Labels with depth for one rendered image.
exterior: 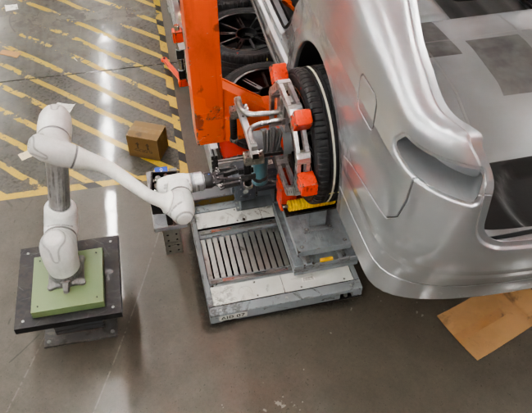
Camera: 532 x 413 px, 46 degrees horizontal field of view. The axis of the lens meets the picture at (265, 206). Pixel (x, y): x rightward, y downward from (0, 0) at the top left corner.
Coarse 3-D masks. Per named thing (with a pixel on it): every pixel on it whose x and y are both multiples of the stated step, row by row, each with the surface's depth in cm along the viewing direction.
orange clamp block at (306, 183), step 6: (300, 174) 279; (306, 174) 279; (312, 174) 279; (300, 180) 276; (306, 180) 276; (312, 180) 276; (300, 186) 276; (306, 186) 274; (312, 186) 275; (300, 192) 279; (306, 192) 277; (312, 192) 278
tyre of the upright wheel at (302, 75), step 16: (320, 64) 297; (304, 80) 278; (320, 80) 278; (304, 96) 276; (320, 96) 274; (320, 112) 270; (320, 128) 269; (336, 128) 271; (320, 144) 270; (336, 144) 272; (320, 160) 273; (336, 160) 274; (320, 176) 277; (336, 176) 279; (320, 192) 284; (336, 192) 289
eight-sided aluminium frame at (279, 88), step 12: (276, 84) 290; (288, 84) 287; (276, 96) 310; (288, 108) 274; (300, 108) 274; (276, 156) 323; (300, 156) 274; (276, 168) 325; (288, 168) 320; (300, 168) 278; (288, 192) 307
